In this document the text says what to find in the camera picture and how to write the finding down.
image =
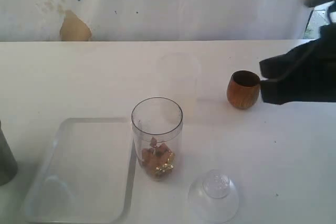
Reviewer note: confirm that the clear plastic dome lid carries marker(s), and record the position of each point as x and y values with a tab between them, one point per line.
213	197

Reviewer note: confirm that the translucent plastic measuring cup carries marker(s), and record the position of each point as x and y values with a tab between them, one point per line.
177	76

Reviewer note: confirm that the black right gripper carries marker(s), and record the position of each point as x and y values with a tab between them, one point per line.
315	58

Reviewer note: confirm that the clear glass jar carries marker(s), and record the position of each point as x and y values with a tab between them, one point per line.
157	125

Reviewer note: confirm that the brown wooden cup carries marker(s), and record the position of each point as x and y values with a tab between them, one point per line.
243	89

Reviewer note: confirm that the grey metal cup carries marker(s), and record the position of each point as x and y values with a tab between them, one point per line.
8	164

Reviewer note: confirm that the clear plastic tray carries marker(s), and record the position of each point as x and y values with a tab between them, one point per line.
87	174

